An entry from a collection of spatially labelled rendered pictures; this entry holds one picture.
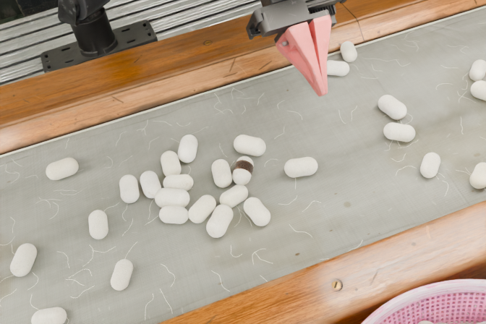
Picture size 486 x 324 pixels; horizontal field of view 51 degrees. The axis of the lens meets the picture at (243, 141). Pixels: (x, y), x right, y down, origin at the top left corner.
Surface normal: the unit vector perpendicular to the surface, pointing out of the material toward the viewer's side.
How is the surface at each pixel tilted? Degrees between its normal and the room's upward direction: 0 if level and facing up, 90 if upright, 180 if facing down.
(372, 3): 0
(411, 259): 0
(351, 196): 0
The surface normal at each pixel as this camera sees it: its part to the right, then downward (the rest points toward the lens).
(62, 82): -0.11, -0.69
